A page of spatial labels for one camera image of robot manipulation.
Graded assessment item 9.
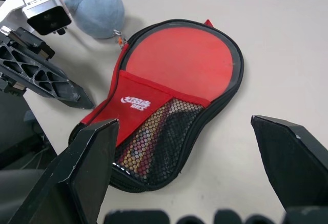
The metal keychain clasp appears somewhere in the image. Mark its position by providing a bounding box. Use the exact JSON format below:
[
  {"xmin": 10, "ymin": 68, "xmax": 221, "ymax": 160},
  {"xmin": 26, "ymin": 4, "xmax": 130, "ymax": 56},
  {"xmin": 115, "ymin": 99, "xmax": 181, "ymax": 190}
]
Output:
[{"xmin": 112, "ymin": 29, "xmax": 130, "ymax": 50}]

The truss finger of the black left gripper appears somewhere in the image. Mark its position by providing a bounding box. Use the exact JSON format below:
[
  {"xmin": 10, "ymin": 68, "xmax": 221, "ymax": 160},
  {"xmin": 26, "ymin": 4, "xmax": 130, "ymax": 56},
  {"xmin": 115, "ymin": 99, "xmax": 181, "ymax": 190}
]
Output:
[{"xmin": 0, "ymin": 44, "xmax": 96, "ymax": 110}]

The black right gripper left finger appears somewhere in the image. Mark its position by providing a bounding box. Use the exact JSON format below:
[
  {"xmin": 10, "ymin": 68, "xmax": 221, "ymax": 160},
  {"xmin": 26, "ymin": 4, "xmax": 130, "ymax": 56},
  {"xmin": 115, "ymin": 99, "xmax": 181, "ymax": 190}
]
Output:
[{"xmin": 7, "ymin": 118, "xmax": 120, "ymax": 224}]

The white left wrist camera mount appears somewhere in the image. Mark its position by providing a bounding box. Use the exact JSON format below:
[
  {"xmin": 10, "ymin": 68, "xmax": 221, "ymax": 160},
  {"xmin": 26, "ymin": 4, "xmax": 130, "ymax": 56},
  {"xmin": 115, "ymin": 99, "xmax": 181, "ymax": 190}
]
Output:
[{"xmin": 0, "ymin": 0, "xmax": 74, "ymax": 36}]

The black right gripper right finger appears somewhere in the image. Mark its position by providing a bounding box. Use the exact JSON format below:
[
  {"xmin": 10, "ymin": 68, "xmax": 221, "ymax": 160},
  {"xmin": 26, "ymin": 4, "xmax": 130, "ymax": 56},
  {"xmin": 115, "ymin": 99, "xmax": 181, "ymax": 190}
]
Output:
[{"xmin": 250, "ymin": 115, "xmax": 328, "ymax": 212}]

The grey plush ball toy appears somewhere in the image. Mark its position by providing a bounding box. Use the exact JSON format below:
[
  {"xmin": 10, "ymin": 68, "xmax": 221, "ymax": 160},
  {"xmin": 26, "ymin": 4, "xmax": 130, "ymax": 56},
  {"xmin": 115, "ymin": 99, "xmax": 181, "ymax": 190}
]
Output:
[{"xmin": 63, "ymin": 0, "xmax": 126, "ymax": 40}]

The red black paddle case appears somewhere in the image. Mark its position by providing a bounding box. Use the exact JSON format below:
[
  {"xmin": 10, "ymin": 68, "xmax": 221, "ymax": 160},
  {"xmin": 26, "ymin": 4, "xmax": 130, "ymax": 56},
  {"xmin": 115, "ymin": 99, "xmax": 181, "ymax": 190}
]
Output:
[{"xmin": 68, "ymin": 18, "xmax": 245, "ymax": 192}]

